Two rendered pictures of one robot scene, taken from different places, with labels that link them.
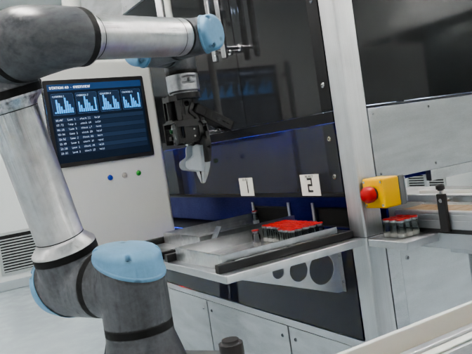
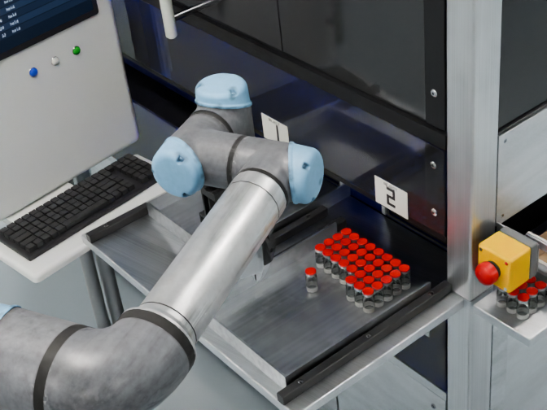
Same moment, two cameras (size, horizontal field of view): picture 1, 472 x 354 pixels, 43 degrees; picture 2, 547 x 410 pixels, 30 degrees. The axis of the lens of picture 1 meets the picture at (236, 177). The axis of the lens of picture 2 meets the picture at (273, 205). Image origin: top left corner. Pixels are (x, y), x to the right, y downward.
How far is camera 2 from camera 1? 99 cm
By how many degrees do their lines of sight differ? 33
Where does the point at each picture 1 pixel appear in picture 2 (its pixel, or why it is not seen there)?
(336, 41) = (469, 55)
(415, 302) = (517, 344)
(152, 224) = (102, 123)
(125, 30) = (214, 303)
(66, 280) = not seen: outside the picture
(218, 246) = (252, 282)
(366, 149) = (489, 193)
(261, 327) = not seen: hidden behind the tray
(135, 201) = (74, 97)
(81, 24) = (174, 368)
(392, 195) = (520, 275)
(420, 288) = not seen: hidden behind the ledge
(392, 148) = (523, 175)
